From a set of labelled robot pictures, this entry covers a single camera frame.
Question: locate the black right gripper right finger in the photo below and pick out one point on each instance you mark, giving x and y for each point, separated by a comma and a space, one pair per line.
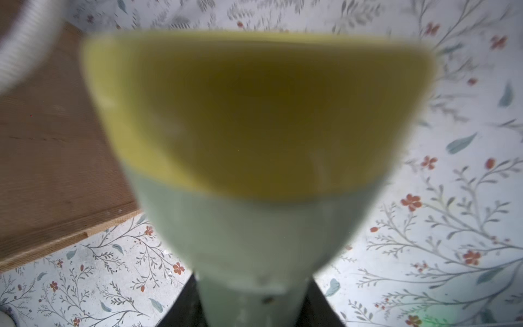
316, 311

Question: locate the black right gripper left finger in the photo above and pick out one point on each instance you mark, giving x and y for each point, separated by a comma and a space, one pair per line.
187, 309

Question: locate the green flashlight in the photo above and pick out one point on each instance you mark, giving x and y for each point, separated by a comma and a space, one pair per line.
256, 155

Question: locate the brown paper tote bag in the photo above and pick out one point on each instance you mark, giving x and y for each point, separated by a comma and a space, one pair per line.
60, 182

